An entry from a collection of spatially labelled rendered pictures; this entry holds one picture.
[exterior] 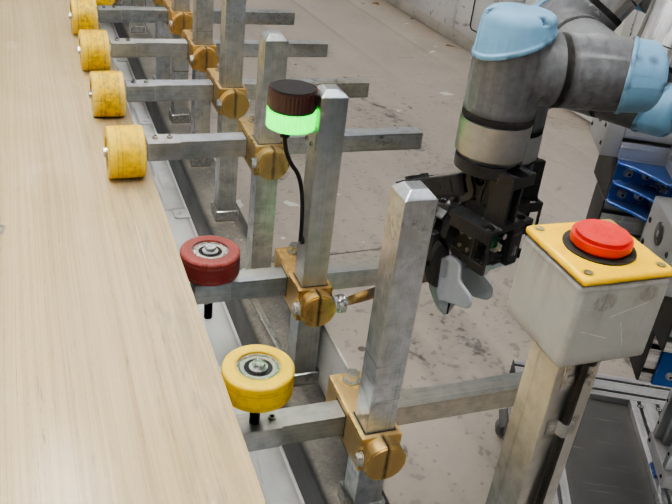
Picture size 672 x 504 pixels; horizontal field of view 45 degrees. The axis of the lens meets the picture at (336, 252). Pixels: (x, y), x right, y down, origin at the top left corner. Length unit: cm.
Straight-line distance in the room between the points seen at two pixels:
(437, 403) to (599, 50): 45
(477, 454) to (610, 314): 167
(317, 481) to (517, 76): 56
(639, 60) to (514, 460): 42
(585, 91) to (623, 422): 136
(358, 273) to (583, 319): 67
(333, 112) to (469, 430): 141
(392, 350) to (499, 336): 178
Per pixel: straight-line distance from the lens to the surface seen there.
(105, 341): 94
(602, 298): 53
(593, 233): 54
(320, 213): 104
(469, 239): 89
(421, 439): 219
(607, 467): 196
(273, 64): 121
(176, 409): 85
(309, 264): 108
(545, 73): 82
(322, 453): 110
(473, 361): 249
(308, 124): 97
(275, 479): 117
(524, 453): 64
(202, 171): 179
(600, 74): 84
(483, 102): 83
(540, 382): 60
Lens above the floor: 147
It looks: 30 degrees down
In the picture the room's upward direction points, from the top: 7 degrees clockwise
